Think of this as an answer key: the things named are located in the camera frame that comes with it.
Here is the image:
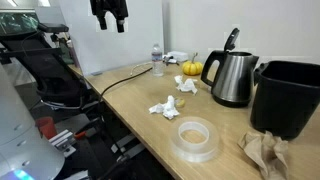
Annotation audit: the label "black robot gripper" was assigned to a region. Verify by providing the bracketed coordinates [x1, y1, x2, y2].
[89, 0, 129, 34]

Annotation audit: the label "black kettle lid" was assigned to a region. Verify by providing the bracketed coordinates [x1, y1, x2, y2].
[223, 27, 241, 53]

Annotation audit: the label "stainless steel electric kettle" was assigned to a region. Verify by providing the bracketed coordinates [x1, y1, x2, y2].
[200, 49, 260, 108]

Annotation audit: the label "clear plastic lid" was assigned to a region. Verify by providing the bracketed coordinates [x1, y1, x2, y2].
[170, 116, 221, 164]

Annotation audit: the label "white partition panel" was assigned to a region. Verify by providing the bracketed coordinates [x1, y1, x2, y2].
[58, 0, 165, 77]

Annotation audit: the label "clear plastic water bottle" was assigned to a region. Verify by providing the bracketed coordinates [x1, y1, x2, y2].
[151, 43, 165, 78]

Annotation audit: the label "plugs at power strip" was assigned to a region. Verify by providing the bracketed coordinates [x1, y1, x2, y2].
[162, 55, 180, 66]

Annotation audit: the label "white power strip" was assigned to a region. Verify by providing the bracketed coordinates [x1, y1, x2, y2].
[166, 50, 190, 63]

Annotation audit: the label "black office chair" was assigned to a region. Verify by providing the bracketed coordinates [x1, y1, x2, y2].
[0, 23, 99, 113]

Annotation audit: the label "small yellow pumpkin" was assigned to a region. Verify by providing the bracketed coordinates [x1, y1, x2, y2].
[181, 52, 204, 77]

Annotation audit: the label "dark computer monitor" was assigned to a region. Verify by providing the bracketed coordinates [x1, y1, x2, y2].
[0, 11, 41, 36]

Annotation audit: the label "crumpled white tissue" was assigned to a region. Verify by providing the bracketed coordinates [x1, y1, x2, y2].
[148, 95, 181, 121]
[174, 74, 199, 96]

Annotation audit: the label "small yellow crumpled wrapper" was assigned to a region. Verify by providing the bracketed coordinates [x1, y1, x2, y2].
[175, 97, 187, 108]

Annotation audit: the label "red cup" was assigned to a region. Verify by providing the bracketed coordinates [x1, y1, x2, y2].
[35, 116, 58, 141]

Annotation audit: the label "black plastic bin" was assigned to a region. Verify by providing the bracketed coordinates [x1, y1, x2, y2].
[250, 60, 320, 141]

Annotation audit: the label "large crumpled brown paper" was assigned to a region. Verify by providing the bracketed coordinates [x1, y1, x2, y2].
[237, 130, 290, 180]

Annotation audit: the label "white charging cable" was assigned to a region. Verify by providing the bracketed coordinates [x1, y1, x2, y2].
[129, 61, 154, 77]

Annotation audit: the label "thick black cable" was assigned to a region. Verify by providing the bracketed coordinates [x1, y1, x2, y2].
[98, 66, 154, 103]

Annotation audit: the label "aluminium extrusion bracket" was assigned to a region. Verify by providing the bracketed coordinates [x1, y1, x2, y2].
[48, 129, 78, 158]

